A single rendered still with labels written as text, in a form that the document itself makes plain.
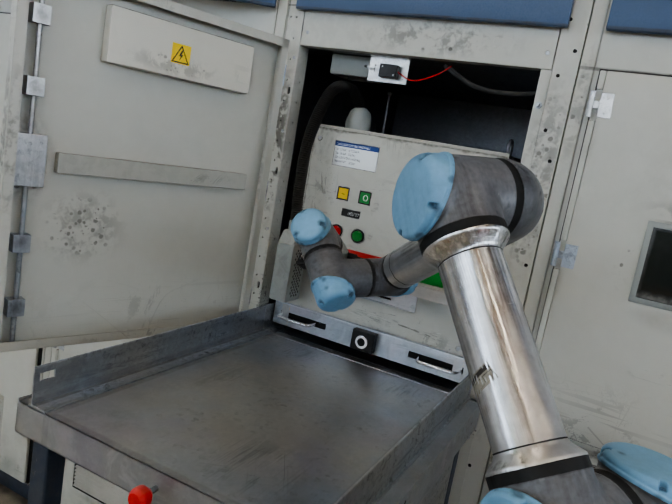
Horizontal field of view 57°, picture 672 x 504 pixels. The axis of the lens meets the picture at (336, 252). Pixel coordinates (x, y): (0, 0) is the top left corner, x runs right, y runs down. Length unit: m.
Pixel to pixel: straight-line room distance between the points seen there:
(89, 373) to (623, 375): 1.01
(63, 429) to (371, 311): 0.76
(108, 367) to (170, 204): 0.43
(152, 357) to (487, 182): 0.79
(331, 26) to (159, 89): 0.43
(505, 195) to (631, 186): 0.51
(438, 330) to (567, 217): 0.40
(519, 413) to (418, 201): 0.28
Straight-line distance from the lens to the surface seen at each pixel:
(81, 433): 1.07
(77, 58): 1.36
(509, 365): 0.73
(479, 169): 0.82
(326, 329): 1.57
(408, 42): 1.46
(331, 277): 1.12
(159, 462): 0.99
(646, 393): 1.36
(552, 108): 1.36
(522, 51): 1.39
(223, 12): 1.74
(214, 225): 1.55
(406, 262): 1.10
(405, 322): 1.49
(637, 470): 0.79
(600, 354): 1.35
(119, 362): 1.25
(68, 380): 1.18
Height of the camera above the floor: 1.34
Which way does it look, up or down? 9 degrees down
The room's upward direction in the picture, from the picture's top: 10 degrees clockwise
